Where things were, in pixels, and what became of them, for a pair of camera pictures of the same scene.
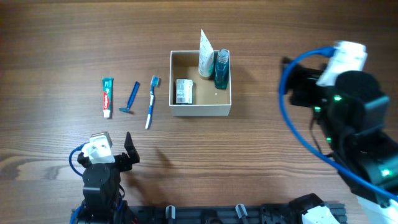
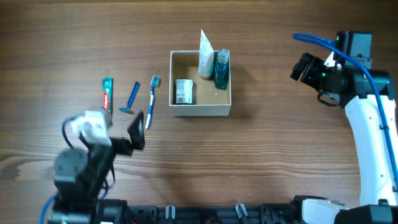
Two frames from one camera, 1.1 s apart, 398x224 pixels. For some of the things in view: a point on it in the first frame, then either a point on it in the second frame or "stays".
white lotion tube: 206,62 stays
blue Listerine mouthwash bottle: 221,72 stays
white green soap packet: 184,88 stays
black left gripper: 126,163 -> 138,138
